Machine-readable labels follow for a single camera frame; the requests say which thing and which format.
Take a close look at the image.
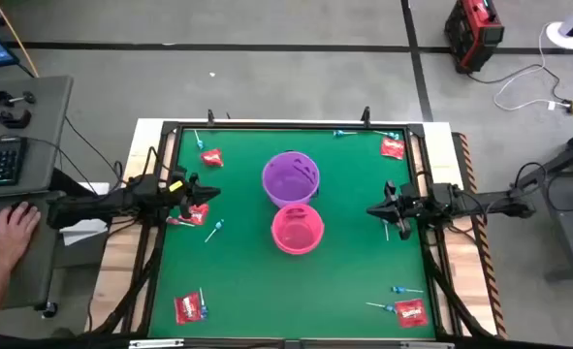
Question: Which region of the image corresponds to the orange black hazard strip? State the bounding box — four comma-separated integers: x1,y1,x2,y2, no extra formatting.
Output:
453,131,509,339

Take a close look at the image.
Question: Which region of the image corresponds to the long wooden stick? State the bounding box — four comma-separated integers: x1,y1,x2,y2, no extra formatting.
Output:
0,0,40,79

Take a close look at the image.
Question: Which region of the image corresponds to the green table mat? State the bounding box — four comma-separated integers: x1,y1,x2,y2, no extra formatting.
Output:
148,126,436,339

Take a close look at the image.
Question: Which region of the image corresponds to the purple halloween bucket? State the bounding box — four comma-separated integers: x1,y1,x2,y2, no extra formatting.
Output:
261,150,321,208

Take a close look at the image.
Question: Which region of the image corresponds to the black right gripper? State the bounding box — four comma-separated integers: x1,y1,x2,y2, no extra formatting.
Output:
366,179,432,242

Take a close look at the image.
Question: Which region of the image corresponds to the grey side table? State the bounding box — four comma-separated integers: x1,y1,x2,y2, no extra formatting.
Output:
0,75,74,201

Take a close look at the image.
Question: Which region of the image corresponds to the pink halloween bucket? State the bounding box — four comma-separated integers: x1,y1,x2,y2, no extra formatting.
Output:
271,203,326,256

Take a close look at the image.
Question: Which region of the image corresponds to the grey equipment stand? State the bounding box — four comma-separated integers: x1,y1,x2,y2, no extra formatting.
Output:
540,123,573,282

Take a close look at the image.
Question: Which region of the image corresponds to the red and black machine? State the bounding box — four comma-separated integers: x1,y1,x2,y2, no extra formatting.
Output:
443,0,506,75

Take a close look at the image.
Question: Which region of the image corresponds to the person's hand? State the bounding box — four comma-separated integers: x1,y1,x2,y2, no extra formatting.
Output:
0,202,43,270

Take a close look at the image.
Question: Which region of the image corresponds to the white floor cable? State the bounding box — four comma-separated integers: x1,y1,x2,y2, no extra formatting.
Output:
493,22,558,111

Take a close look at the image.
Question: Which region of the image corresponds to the black aluminium table frame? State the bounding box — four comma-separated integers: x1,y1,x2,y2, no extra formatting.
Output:
120,119,462,348

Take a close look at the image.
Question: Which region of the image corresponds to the black cable bundle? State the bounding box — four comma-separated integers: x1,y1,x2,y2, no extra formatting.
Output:
84,227,164,338
424,246,493,339

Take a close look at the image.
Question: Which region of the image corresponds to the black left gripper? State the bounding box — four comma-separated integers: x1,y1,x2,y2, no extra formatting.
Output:
167,167,221,219

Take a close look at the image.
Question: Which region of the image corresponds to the silver metal bracket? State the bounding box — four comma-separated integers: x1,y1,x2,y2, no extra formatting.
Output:
399,341,455,349
129,338,185,349

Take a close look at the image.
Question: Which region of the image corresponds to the white tower fan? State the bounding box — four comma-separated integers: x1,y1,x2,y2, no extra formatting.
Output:
545,0,573,50

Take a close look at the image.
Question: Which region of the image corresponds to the black computer mouse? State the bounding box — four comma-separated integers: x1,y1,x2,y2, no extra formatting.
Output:
7,201,40,224

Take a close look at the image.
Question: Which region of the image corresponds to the black metal stand beam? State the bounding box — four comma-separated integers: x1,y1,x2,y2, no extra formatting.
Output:
511,143,573,193

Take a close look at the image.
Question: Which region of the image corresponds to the red Skittles candy pack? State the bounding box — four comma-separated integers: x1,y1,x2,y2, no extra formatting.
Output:
173,292,203,326
380,137,406,161
188,203,210,227
200,148,225,169
394,298,430,330

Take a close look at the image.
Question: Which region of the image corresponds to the black floor cable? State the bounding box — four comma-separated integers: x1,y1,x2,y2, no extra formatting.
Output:
465,62,573,106

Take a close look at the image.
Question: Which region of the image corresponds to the white paper sheet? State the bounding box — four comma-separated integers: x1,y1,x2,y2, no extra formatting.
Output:
60,218,109,247

